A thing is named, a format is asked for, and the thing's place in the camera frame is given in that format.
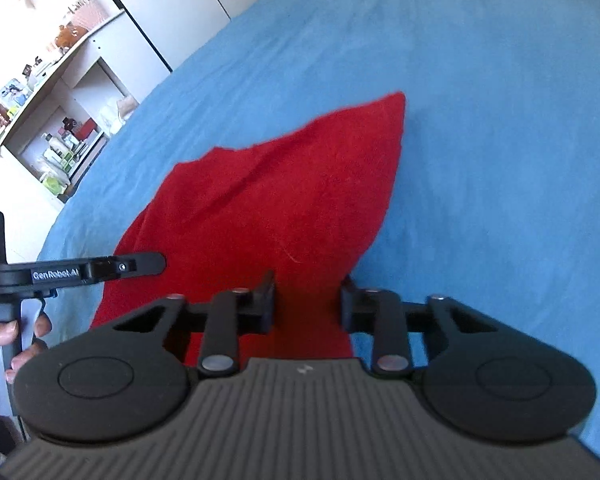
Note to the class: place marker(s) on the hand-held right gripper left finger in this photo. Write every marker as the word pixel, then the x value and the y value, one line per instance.
pixel 260 310

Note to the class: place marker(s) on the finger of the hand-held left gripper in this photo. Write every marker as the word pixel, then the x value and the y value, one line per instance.
pixel 140 263

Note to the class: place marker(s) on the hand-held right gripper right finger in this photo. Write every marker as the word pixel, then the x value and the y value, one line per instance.
pixel 352 310

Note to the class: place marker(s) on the brown plush toy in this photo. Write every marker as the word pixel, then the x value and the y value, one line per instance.
pixel 71 36

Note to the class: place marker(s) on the white shelf unit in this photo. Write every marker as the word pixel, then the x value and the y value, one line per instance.
pixel 80 75

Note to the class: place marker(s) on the white wardrobe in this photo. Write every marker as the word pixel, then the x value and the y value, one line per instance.
pixel 180 0

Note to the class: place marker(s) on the pink basket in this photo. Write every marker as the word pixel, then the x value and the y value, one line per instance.
pixel 89 14

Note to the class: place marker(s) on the red knit sweater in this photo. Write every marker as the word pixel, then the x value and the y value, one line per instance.
pixel 280 185

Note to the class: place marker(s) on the blue bed sheet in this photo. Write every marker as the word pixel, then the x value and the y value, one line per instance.
pixel 480 135

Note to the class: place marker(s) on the red box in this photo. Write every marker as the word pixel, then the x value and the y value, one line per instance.
pixel 84 130

